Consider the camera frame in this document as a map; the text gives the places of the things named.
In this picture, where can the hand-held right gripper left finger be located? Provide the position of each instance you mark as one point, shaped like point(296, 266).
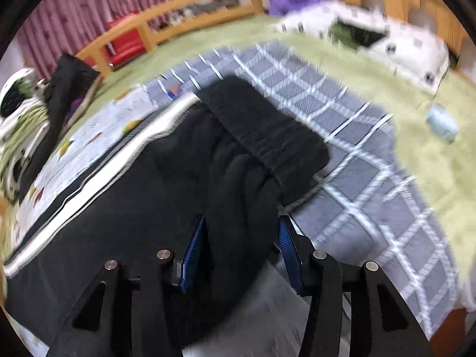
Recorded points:
point(193, 256)

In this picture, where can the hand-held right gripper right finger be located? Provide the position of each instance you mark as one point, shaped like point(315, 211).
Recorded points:
point(288, 247)

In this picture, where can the black pants with white stripe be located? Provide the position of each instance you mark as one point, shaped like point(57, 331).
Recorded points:
point(148, 193)

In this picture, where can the blue checked blanket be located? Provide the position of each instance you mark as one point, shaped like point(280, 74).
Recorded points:
point(372, 193)

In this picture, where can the grey checked fruit-print blanket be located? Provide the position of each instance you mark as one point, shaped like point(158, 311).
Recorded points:
point(427, 148)

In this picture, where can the purple cloth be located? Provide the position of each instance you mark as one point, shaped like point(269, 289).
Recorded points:
point(77, 107)

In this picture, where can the light blue small object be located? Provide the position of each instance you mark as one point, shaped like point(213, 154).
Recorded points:
point(442, 122)

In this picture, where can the folded white green quilt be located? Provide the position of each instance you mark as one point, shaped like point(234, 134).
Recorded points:
point(22, 126)

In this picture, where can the black clothes pile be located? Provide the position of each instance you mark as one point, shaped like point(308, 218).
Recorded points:
point(67, 78)

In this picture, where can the red chair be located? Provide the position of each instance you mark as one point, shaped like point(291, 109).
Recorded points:
point(126, 41)

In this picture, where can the white dotted pillow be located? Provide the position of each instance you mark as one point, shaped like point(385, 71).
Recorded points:
point(409, 48)

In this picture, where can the grey white cloth pile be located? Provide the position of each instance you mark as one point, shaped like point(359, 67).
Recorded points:
point(200, 9)

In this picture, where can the pink curtain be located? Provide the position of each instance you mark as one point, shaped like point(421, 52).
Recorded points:
point(74, 11)

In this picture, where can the wooden bed frame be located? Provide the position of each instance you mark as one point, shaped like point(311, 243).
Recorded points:
point(208, 7)

